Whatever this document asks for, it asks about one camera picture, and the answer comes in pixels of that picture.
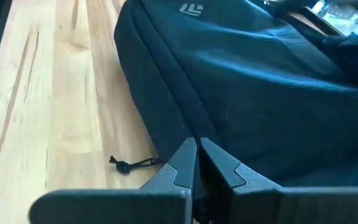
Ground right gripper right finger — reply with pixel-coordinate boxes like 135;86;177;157
199;136;358;224

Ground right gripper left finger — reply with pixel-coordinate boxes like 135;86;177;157
28;136;198;224

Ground navy blue backpack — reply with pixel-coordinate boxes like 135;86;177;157
108;0;358;191

